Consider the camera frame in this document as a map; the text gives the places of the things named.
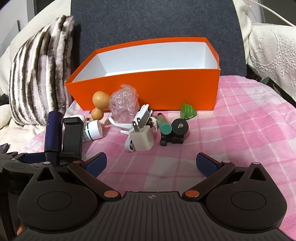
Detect dark green object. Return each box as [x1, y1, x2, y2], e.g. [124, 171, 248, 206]
[246, 65, 296, 105]

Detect pink plaid blanket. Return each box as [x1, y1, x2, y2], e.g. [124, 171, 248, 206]
[22, 75, 296, 241]

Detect striped fluffy pillow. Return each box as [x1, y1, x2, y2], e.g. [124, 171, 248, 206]
[9, 15, 75, 127]

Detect green tube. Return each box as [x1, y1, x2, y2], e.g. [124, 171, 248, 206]
[157, 113, 172, 135]

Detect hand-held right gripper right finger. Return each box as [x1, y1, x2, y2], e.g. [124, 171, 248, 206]
[183, 152, 270, 202]

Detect black tripod mount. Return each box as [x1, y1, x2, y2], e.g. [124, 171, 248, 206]
[159, 118, 189, 146]

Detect white flat cable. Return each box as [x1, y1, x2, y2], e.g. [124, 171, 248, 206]
[108, 116, 139, 153]

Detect white folding plug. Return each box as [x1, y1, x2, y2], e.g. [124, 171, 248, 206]
[136, 104, 153, 127]

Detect white power adapter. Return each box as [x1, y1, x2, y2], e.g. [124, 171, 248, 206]
[128, 117, 155, 151]

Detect white bottle with green stripe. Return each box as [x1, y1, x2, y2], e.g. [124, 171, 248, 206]
[83, 120, 103, 142]

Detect thin white wall cable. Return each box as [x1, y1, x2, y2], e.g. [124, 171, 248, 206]
[245, 0, 296, 27]

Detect wooden gourd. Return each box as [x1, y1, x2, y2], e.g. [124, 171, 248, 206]
[91, 91, 111, 121]

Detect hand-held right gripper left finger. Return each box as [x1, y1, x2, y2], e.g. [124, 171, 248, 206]
[35, 152, 121, 202]

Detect dark blue cylinder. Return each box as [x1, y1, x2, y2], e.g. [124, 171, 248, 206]
[45, 111, 63, 163]

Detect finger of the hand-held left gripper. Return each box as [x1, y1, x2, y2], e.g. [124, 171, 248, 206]
[0, 151, 47, 165]

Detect white embossed quilt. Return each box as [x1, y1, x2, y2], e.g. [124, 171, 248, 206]
[232, 0, 296, 80]

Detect green ridged cone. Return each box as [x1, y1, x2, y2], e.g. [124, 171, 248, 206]
[180, 103, 198, 120]

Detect clear plastic bag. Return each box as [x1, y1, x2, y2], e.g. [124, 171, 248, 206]
[108, 84, 140, 124]

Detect black phone holder clamp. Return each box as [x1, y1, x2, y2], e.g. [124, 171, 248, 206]
[57, 117, 84, 161]

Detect orange cardboard box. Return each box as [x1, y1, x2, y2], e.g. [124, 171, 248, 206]
[65, 37, 220, 111]

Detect dark grey felt board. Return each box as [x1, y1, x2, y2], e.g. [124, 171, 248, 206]
[70, 0, 247, 77]

